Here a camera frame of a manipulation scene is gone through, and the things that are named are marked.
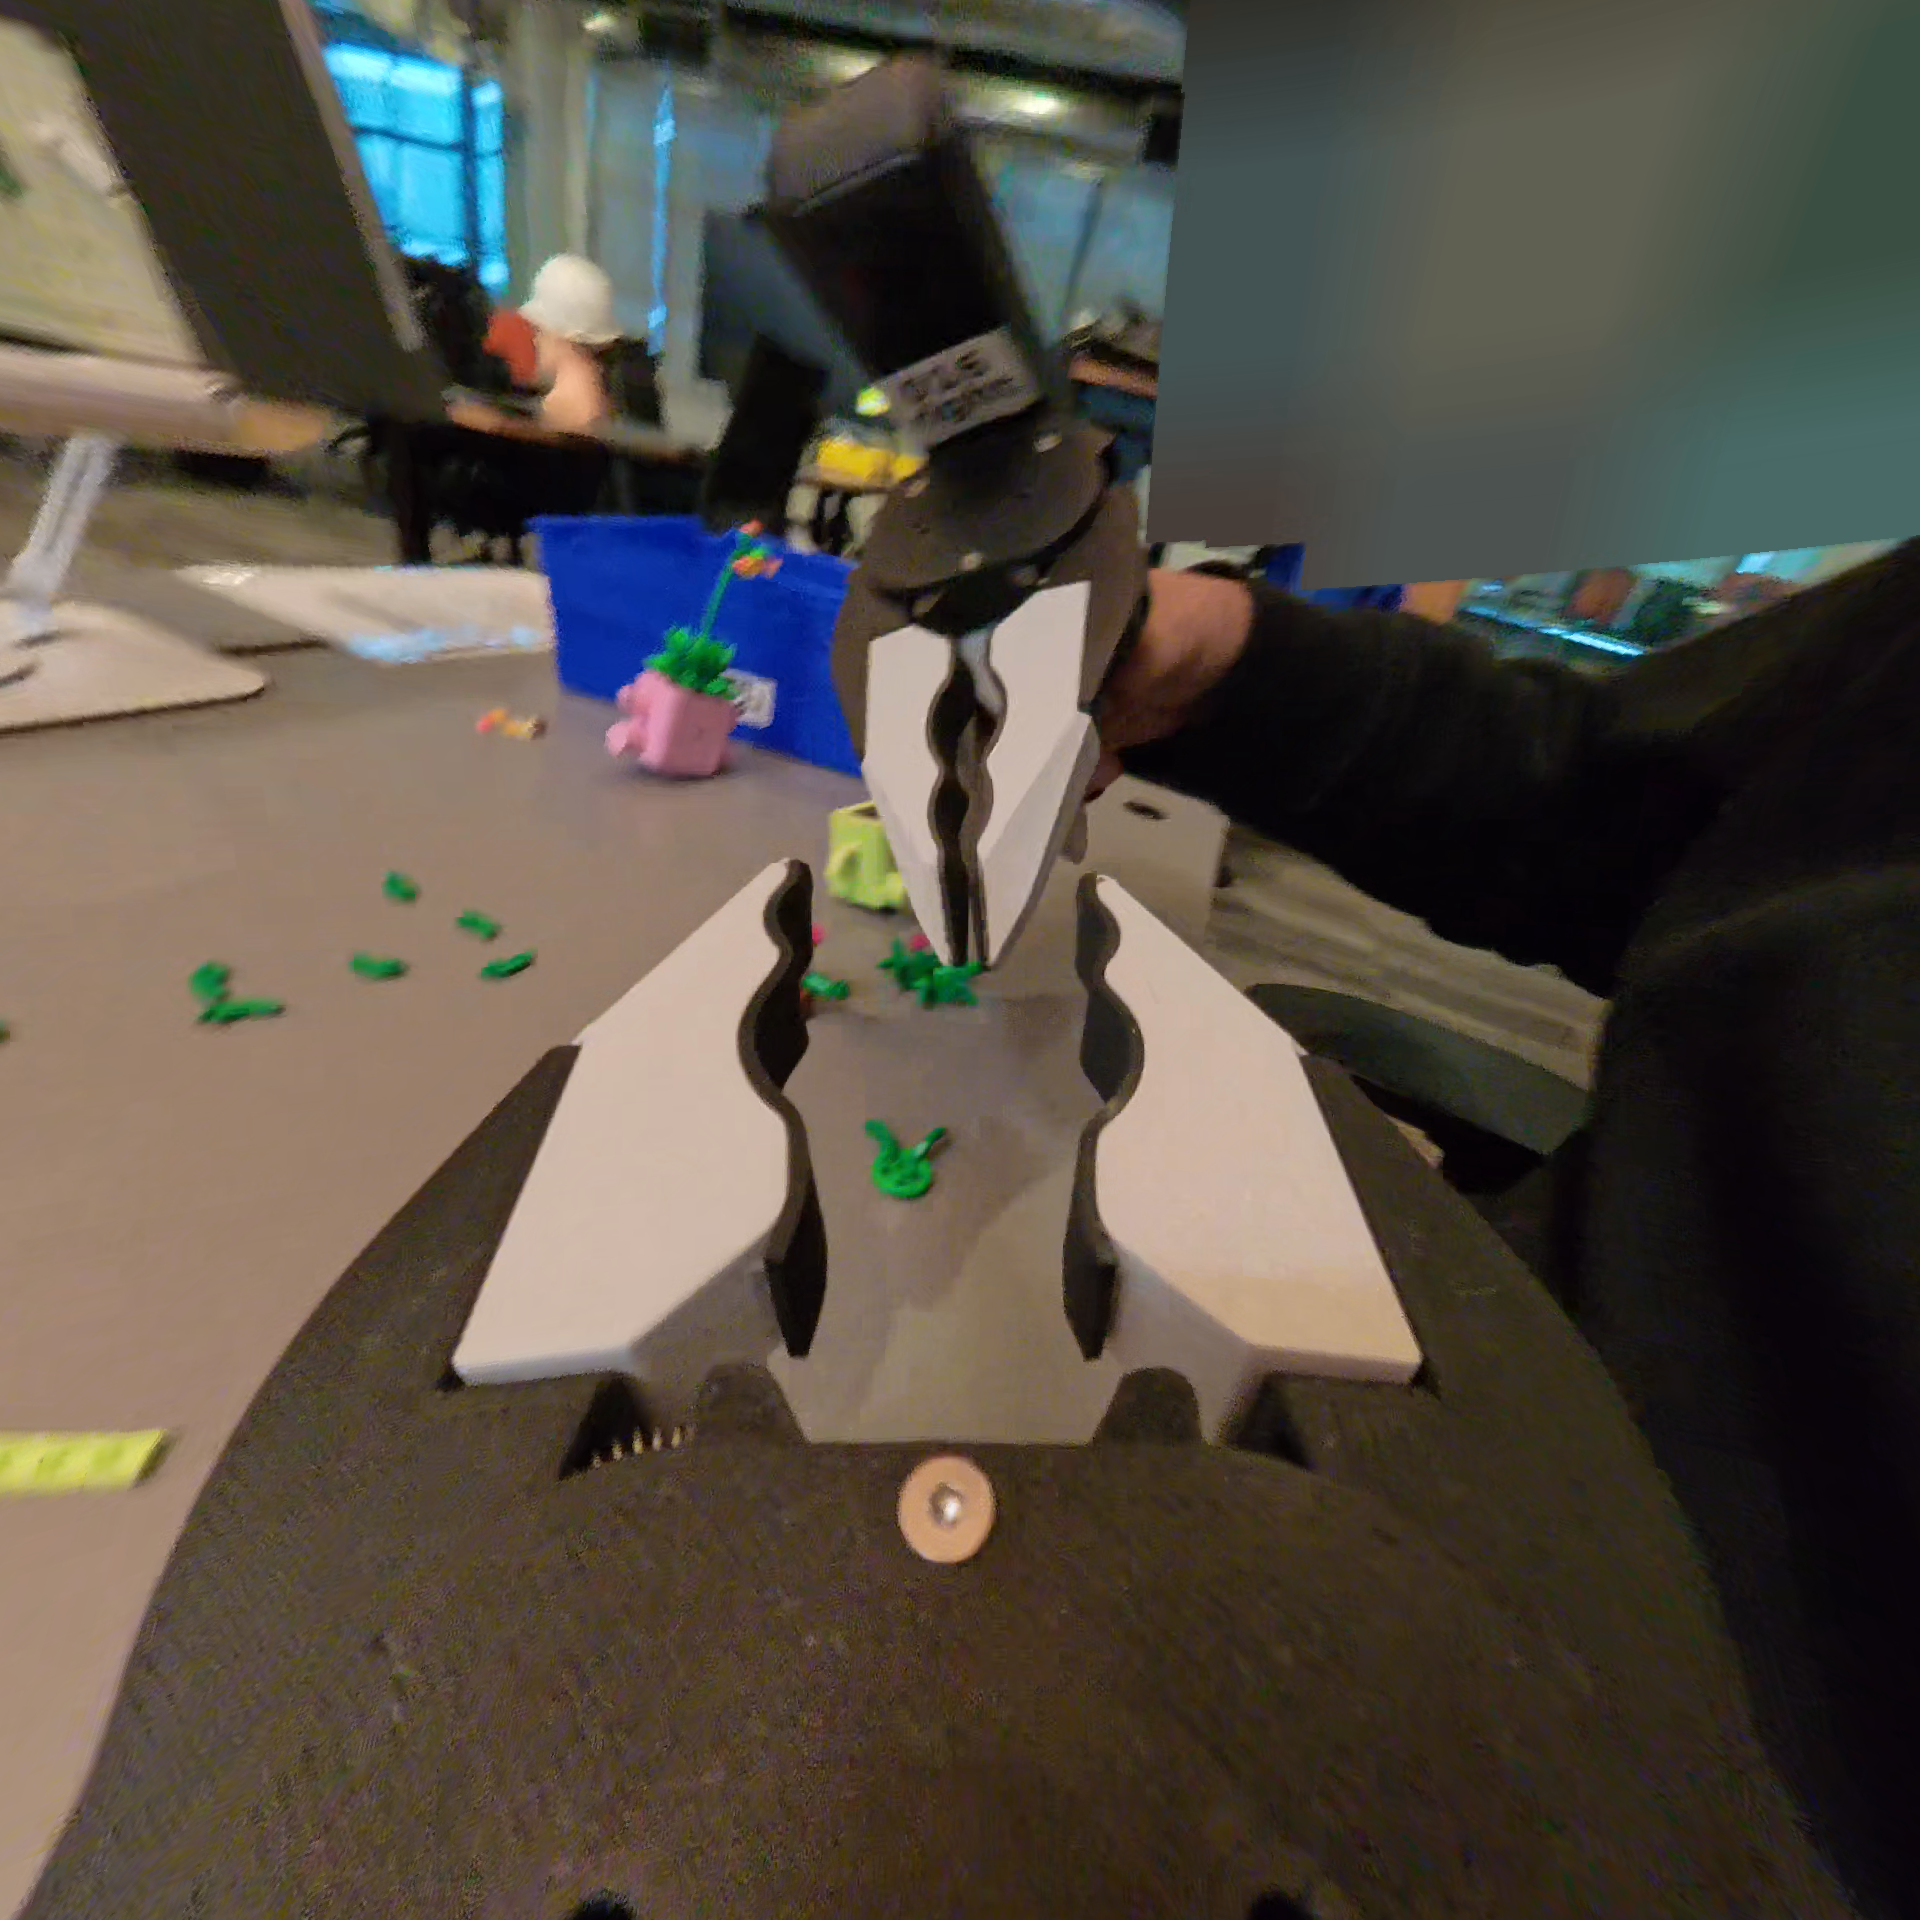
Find black chair armrest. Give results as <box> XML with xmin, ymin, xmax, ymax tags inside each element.
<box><xmin>1242</xmin><ymin>984</ymin><xmax>1595</xmax><ymax>1162</ymax></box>

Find pale green instruction booklet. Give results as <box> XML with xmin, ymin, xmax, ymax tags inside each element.
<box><xmin>0</xmin><ymin>23</ymin><xmax>209</xmax><ymax>376</ymax></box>

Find lime green flat brick plate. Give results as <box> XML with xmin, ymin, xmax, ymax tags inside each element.
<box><xmin>0</xmin><ymin>1430</ymin><xmax>171</xmax><ymax>1497</ymax></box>

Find pink brick planter with plant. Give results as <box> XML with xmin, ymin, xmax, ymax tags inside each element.
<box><xmin>604</xmin><ymin>526</ymin><xmax>784</xmax><ymax>783</ymax></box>

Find cluster of green leaf pieces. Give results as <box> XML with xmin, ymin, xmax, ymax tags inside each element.
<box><xmin>0</xmin><ymin>866</ymin><xmax>542</xmax><ymax>1046</ymax></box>

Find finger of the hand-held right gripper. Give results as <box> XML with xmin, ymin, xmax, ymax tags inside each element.
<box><xmin>862</xmin><ymin>622</ymin><xmax>974</xmax><ymax>966</ymax></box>
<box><xmin>968</xmin><ymin>578</ymin><xmax>1107</xmax><ymax>969</ymax></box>

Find person's black jacket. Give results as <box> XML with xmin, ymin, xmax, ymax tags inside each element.
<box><xmin>1568</xmin><ymin>540</ymin><xmax>1920</xmax><ymax>1920</ymax></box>

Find blue storage bin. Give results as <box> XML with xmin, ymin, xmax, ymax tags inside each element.
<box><xmin>528</xmin><ymin>514</ymin><xmax>1307</xmax><ymax>780</ymax></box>

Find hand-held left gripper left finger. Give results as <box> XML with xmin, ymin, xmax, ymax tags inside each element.
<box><xmin>449</xmin><ymin>858</ymin><xmax>834</xmax><ymax>1390</ymax></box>

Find clear plastic bag with leaflet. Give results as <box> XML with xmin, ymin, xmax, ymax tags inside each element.
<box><xmin>176</xmin><ymin>561</ymin><xmax>560</xmax><ymax>665</ymax></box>

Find lime green brick planter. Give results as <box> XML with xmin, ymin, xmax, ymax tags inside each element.
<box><xmin>827</xmin><ymin>801</ymin><xmax>913</xmax><ymax>916</ymax></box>

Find green brick plant pink flowers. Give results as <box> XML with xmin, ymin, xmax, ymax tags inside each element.
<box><xmin>877</xmin><ymin>932</ymin><xmax>987</xmax><ymax>1011</ymax></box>

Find person's right forearm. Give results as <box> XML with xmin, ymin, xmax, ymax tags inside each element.
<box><xmin>1118</xmin><ymin>576</ymin><xmax>1697</xmax><ymax>1000</ymax></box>

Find person's right hand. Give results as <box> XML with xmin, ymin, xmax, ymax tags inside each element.
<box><xmin>1084</xmin><ymin>568</ymin><xmax>1260</xmax><ymax>801</ymax></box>

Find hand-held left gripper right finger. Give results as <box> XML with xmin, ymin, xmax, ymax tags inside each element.
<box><xmin>1059</xmin><ymin>873</ymin><xmax>1426</xmax><ymax>1446</ymax></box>

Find white book stand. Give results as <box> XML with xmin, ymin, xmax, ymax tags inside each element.
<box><xmin>0</xmin><ymin>336</ymin><xmax>339</xmax><ymax>737</ymax></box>

